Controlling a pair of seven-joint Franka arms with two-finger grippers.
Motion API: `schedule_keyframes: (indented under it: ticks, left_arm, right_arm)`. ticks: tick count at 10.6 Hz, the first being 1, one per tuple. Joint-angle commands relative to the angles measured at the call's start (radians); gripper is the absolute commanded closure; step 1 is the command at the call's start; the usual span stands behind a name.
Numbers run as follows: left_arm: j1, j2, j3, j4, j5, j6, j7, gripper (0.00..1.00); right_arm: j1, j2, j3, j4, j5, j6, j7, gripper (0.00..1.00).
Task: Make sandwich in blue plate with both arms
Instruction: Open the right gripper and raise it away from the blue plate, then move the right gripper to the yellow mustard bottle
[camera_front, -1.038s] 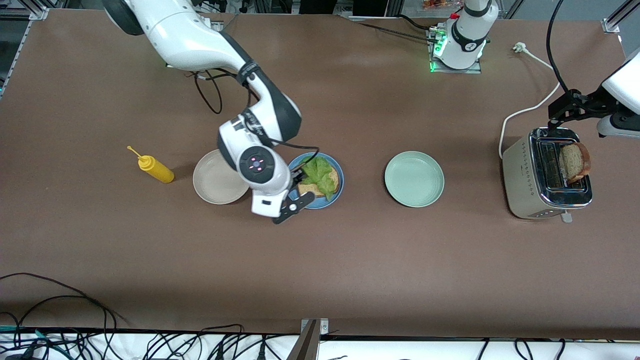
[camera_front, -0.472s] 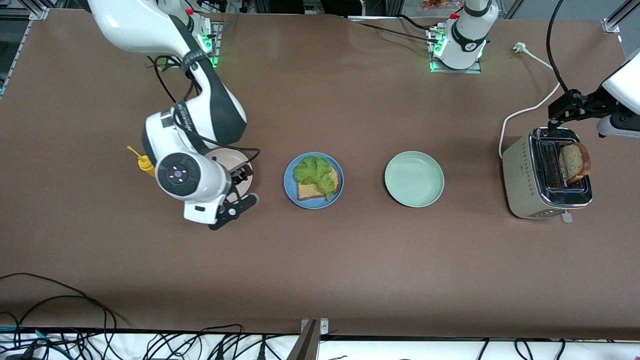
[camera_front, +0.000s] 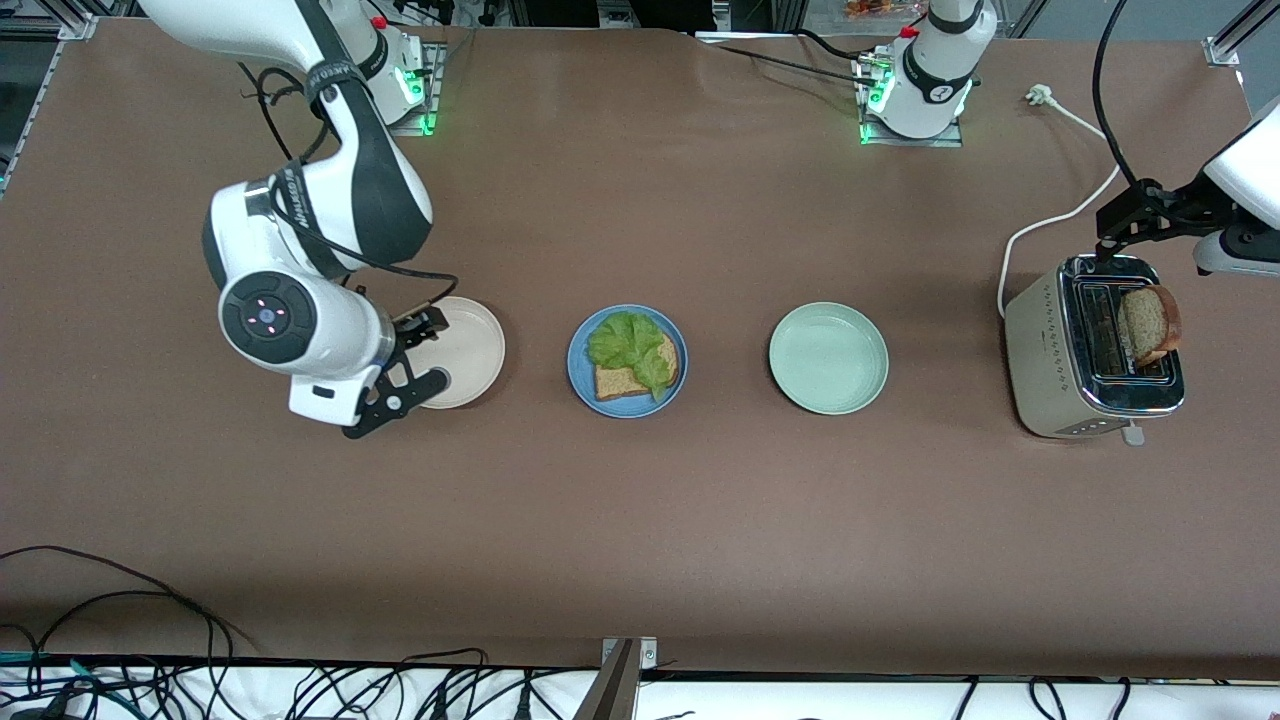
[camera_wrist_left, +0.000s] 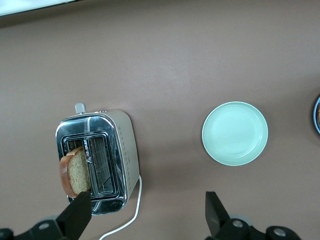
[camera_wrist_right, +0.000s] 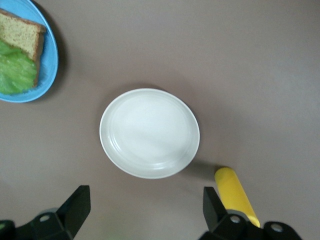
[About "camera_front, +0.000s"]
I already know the metal table edge bracket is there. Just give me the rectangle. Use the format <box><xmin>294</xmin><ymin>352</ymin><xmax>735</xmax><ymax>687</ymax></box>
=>
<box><xmin>600</xmin><ymin>636</ymin><xmax>659</xmax><ymax>669</ymax></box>

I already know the green lettuce leaf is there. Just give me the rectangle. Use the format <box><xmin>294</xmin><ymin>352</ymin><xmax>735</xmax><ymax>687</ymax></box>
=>
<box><xmin>586</xmin><ymin>311</ymin><xmax>680</xmax><ymax>404</ymax></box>

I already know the blue plate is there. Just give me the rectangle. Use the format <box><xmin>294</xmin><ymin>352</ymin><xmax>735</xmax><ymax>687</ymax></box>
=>
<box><xmin>566</xmin><ymin>304</ymin><xmax>689</xmax><ymax>419</ymax></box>

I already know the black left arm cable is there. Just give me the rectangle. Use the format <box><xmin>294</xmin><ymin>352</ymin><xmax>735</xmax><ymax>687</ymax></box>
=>
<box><xmin>1092</xmin><ymin>0</ymin><xmax>1146</xmax><ymax>186</ymax></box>

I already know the white toaster power cord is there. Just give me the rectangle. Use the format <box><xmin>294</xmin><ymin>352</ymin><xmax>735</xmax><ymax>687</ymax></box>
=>
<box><xmin>997</xmin><ymin>84</ymin><xmax>1123</xmax><ymax>319</ymax></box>

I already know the grey metal pole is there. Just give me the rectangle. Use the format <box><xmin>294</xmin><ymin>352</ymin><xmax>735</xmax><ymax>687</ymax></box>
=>
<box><xmin>572</xmin><ymin>640</ymin><xmax>641</xmax><ymax>720</ymax></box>

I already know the black base cable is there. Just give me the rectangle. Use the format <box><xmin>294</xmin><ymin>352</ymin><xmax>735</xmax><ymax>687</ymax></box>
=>
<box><xmin>715</xmin><ymin>42</ymin><xmax>881</xmax><ymax>86</ymax></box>

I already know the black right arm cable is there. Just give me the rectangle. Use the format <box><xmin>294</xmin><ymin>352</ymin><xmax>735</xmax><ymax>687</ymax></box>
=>
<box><xmin>238</xmin><ymin>60</ymin><xmax>461</xmax><ymax>313</ymax></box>

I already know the aluminium frame rail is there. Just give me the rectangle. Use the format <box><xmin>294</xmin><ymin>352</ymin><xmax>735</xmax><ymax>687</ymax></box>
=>
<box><xmin>1205</xmin><ymin>0</ymin><xmax>1280</xmax><ymax>69</ymax></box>
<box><xmin>0</xmin><ymin>0</ymin><xmax>136</xmax><ymax>196</ymax></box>

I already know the cream and chrome toaster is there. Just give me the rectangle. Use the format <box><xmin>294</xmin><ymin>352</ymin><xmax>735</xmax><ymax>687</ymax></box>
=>
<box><xmin>1003</xmin><ymin>253</ymin><xmax>1188</xmax><ymax>447</ymax></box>

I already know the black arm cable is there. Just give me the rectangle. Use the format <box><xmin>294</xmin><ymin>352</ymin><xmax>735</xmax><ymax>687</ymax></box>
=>
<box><xmin>1092</xmin><ymin>0</ymin><xmax>1146</xmax><ymax>186</ymax></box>
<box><xmin>238</xmin><ymin>60</ymin><xmax>461</xmax><ymax>313</ymax></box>

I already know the pale green plate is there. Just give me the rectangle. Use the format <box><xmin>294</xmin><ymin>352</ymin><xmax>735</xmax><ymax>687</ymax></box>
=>
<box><xmin>768</xmin><ymin>301</ymin><xmax>890</xmax><ymax>416</ymax></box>

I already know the brown bread slice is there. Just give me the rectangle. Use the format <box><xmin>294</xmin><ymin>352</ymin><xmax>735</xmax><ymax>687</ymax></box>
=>
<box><xmin>1119</xmin><ymin>284</ymin><xmax>1184</xmax><ymax>369</ymax></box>
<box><xmin>594</xmin><ymin>335</ymin><xmax>682</xmax><ymax>403</ymax></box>

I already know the off-white plate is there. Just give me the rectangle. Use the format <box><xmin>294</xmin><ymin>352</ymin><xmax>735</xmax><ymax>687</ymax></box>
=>
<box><xmin>405</xmin><ymin>296</ymin><xmax>507</xmax><ymax>410</ymax></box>

